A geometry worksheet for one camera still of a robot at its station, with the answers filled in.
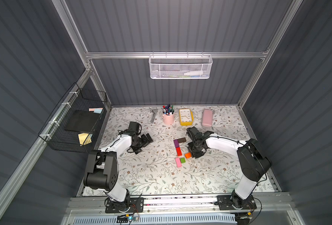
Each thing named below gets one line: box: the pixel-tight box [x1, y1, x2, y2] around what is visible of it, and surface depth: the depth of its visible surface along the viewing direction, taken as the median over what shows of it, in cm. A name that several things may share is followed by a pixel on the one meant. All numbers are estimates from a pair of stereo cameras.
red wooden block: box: [175, 146, 183, 157], surface depth 95 cm
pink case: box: [201, 108, 214, 128], surface depth 113 cm
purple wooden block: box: [173, 139, 180, 148], surface depth 99 cm
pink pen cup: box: [161, 104, 175, 126], surface depth 104 cm
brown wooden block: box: [177, 137, 187, 144], surface depth 101 cm
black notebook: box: [64, 109, 101, 133], surface depth 74 cm
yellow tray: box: [179, 108, 194, 127], surface depth 111 cm
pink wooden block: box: [175, 157, 182, 168], surface depth 91 cm
